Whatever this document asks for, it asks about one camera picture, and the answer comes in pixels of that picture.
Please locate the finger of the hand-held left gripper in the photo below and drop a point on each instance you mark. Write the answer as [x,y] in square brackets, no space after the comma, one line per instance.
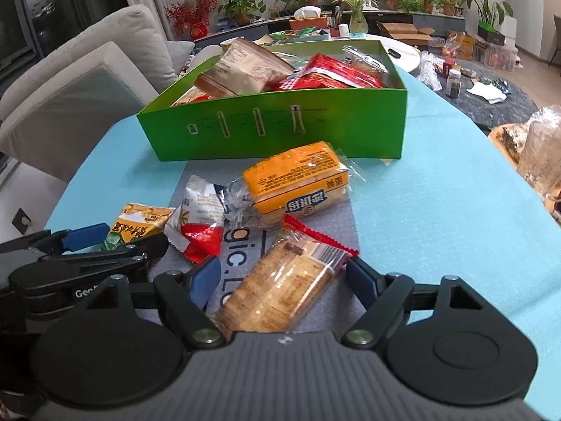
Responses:
[151,245]
[85,234]

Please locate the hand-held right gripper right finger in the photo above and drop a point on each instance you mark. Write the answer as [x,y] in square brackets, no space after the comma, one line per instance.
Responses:
[363,280]

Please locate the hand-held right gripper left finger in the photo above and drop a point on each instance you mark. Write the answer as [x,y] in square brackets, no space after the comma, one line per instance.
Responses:
[206,281]

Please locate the yellow snack packet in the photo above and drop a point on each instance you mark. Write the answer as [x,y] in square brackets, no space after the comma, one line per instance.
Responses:
[140,221]

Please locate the green snack packet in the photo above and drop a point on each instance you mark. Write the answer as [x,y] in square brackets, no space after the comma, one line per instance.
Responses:
[115,242]

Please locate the red and white snack packet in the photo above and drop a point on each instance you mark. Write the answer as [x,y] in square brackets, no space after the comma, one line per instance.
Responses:
[199,228]

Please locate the cracker packet with red ends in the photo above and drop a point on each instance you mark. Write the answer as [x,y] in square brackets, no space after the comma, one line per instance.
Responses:
[280,285]

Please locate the orange bread packet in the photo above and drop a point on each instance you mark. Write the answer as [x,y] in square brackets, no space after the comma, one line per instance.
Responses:
[298,175]

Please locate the green cardboard box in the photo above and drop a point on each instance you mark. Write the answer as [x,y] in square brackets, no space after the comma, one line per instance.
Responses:
[285,140]

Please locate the brown snack packet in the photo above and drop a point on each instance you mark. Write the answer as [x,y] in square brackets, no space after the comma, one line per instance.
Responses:
[245,68]

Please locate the grey printed mat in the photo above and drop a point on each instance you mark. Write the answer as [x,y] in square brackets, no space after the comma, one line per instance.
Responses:
[214,169]

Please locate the beige and grey cushion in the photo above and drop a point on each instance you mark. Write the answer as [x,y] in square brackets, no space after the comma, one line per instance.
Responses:
[74,101]

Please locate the red checkered snack packet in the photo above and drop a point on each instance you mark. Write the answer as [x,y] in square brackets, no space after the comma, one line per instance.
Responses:
[342,72]

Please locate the beige sofa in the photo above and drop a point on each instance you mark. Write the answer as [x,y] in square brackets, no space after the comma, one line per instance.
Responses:
[114,26]

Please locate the dark spice jar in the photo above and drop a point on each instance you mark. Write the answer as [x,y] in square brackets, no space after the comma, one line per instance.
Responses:
[453,84]

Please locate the crumpled clear plastic bag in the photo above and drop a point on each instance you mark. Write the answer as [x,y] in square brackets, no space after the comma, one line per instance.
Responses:
[428,70]

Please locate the white cloth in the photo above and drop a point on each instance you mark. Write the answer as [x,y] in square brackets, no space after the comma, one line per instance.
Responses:
[484,93]

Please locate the white round table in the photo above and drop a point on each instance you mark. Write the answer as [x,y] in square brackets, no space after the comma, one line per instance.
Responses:
[407,59]

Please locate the black remote control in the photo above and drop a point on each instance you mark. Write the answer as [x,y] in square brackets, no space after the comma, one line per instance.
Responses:
[394,54]

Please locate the red flower arrangement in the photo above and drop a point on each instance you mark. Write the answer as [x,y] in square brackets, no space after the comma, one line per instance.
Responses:
[193,8]

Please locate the open cardboard box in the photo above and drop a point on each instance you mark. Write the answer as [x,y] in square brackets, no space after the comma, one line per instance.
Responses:
[405,34]

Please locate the blue snack basket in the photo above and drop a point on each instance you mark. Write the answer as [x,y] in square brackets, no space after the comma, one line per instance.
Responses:
[307,37]

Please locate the white cup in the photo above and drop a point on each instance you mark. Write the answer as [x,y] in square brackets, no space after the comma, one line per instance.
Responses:
[344,30]

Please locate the orange tissue box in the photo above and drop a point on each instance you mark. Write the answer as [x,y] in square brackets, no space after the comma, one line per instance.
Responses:
[309,21]

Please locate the television console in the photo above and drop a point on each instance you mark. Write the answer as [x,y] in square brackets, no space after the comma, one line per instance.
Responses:
[438,19]

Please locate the spider plant in glass vase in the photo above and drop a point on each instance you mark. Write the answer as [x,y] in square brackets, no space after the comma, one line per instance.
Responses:
[357,8]

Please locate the black and green box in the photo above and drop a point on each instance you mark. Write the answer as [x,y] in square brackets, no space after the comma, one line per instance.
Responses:
[491,34]

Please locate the grey dining chair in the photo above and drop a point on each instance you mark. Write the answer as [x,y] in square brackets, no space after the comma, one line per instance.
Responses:
[557,50]

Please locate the tall leafy plant white pot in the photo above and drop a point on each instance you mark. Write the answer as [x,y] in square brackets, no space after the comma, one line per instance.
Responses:
[488,6]

